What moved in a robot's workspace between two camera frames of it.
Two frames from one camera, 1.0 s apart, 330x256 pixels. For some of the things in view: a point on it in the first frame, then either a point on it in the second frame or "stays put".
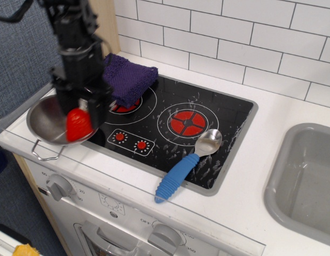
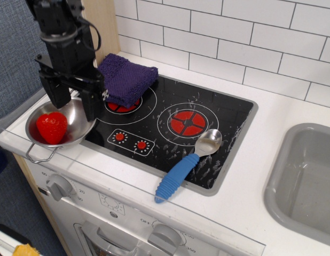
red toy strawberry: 78,124 → 53,126
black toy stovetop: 162,127 stays put
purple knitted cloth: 126,80 stays put
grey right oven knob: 164,238 stays put
